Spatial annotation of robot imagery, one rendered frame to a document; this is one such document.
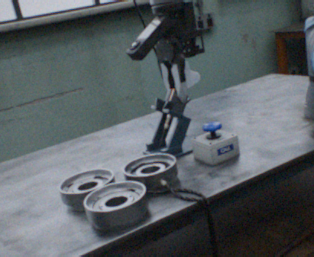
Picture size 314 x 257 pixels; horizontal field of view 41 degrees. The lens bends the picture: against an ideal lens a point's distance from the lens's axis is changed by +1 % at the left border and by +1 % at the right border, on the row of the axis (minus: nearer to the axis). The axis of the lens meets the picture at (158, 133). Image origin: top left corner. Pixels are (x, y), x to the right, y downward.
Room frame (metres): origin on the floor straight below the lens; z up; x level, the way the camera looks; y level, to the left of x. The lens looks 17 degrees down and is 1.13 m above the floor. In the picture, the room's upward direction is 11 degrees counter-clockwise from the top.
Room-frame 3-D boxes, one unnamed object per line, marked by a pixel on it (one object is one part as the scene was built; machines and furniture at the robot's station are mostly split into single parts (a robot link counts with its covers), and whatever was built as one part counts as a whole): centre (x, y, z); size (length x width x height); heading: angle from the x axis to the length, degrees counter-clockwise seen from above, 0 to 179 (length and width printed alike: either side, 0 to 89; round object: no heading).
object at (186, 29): (0.94, -0.08, 1.06); 0.09 x 0.08 x 0.12; 116
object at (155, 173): (0.75, 0.03, 0.82); 0.10 x 0.10 x 0.04
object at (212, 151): (0.82, -0.12, 0.82); 0.08 x 0.07 x 0.05; 116
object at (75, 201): (0.74, 0.15, 0.82); 0.10 x 0.10 x 0.04
